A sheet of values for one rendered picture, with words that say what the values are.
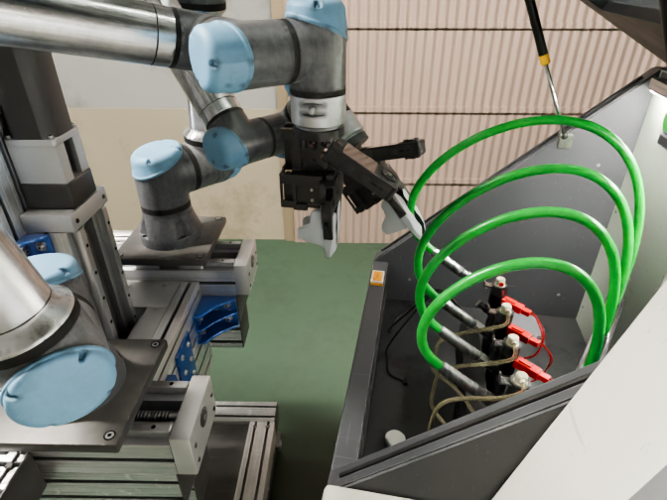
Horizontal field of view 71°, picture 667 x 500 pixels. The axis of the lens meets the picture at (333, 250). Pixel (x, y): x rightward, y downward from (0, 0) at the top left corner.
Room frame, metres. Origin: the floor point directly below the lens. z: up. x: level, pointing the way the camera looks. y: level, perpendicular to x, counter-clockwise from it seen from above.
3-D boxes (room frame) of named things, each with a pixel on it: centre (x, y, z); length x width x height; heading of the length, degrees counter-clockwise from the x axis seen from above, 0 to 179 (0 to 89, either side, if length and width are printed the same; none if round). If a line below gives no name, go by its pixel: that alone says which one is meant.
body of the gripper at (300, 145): (0.64, 0.03, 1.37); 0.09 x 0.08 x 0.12; 80
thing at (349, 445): (0.75, -0.07, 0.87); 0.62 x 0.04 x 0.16; 170
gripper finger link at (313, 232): (0.63, 0.03, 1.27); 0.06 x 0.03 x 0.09; 80
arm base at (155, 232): (1.03, 0.41, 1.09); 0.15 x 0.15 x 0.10
